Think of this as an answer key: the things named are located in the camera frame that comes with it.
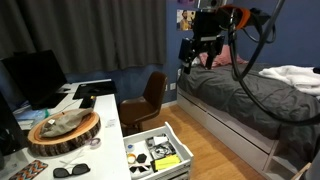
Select yellow notepad in drawer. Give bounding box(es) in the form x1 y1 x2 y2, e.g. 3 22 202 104
152 154 181 171

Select pink pillow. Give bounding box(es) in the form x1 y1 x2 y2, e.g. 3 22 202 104
199 45 232 67

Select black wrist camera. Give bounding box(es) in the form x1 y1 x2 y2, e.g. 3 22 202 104
178 38 194 63

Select black desk mat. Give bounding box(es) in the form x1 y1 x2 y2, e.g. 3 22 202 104
73 81 117 100

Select grey flat cap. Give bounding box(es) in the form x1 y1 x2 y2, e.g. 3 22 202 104
40 108 93 138

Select round wooden log slab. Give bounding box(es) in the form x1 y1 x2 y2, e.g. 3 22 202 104
27 110 101 157

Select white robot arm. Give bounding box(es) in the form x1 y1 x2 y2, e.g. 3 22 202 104
179 4 271 74

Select brown leather chair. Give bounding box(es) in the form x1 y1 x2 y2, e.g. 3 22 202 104
118 71 167 131

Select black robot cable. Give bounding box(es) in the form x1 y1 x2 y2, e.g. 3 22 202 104
228 0 320 127

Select sunglasses in drawer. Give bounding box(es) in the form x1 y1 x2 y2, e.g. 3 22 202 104
129 165 150 173

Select black sunglasses clear temples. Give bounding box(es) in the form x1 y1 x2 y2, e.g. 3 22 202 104
52 157 91 178

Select white round blue-lid container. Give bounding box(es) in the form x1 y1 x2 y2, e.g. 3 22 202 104
126 144 135 152

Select bed with grey duvet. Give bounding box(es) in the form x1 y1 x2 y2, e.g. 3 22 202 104
177 64 320 180

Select clear tape roll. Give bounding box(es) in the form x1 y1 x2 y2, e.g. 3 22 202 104
87 138 101 147

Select black hexagonal box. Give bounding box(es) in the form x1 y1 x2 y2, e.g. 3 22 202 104
136 154 147 163

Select yellow green bangle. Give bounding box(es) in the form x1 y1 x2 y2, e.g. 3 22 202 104
127 154 136 164

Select white wall socket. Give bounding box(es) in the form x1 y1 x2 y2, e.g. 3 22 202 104
170 83 176 90

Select white towel on bed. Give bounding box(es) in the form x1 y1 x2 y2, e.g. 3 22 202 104
259 65 320 96

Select white open drawer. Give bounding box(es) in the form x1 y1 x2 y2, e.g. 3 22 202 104
124 123 193 180

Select black smartphone on desk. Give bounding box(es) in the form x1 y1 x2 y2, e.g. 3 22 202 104
80 96 96 108

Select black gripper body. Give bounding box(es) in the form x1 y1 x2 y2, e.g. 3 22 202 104
193 11 225 54

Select dark grey curtain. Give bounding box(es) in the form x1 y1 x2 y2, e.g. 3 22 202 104
0 0 166 73

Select basketball player poster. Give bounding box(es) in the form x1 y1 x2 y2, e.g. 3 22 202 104
176 9 195 31

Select black computer monitor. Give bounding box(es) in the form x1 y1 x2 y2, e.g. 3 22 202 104
2 50 67 110

